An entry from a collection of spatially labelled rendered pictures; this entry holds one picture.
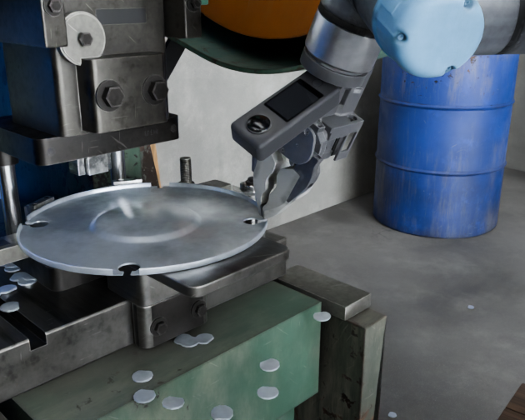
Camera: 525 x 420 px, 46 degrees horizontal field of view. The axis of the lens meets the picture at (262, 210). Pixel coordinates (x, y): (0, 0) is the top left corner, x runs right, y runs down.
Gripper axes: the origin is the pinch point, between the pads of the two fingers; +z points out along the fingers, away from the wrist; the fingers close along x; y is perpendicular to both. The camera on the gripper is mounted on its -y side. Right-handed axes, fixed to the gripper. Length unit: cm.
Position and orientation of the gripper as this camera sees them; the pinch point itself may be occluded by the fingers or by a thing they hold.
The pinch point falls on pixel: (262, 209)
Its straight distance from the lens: 74.8
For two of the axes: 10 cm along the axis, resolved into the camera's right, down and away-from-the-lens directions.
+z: -3.1, 7.6, 5.7
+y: 6.8, -2.5, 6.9
